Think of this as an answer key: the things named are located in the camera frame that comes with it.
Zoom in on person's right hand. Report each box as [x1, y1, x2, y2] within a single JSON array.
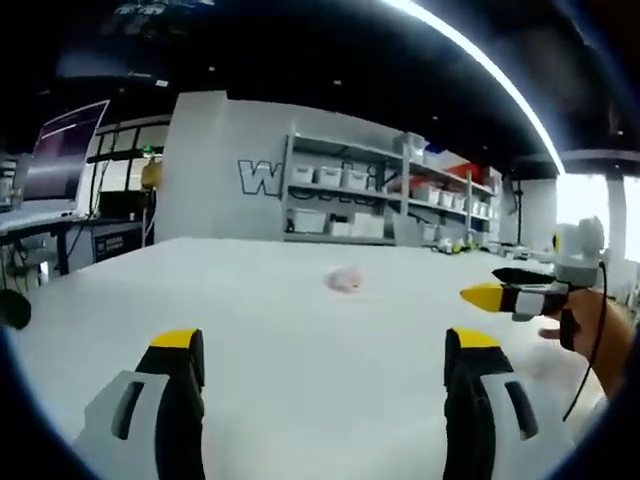
[[538, 287, 629, 359]]

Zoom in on black cabinet with label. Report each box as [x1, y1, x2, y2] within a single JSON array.
[[93, 219, 147, 262]]

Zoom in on open silver laptop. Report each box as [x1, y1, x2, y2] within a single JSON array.
[[0, 99, 111, 234]]

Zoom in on grey metal shelving unit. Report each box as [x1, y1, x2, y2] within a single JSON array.
[[282, 132, 501, 247]]

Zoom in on black round object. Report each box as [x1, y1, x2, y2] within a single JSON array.
[[0, 288, 32, 331]]

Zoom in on white ceiling light strip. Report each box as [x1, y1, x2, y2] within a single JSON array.
[[384, 0, 569, 174]]

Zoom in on rows of white storage bins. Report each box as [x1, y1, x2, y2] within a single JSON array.
[[290, 133, 499, 240]]

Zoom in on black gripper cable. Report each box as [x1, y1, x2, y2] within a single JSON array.
[[562, 257, 609, 423]]

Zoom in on black stand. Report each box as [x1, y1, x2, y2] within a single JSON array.
[[509, 177, 526, 242]]

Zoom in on black monitor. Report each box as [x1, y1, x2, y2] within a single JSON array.
[[98, 191, 146, 220]]

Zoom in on grey desk with black legs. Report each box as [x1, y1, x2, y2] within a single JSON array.
[[0, 213, 94, 287]]

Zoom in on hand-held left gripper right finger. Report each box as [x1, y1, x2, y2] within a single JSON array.
[[442, 327, 569, 480]]

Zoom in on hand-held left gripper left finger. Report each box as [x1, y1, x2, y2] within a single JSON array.
[[73, 328, 207, 480]]

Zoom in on small yellow white device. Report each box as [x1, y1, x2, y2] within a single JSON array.
[[439, 236, 479, 254]]

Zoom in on yellow hanging object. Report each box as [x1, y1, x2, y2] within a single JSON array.
[[141, 158, 162, 192]]

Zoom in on clear resealable bag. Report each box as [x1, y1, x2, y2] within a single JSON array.
[[324, 267, 367, 296]]

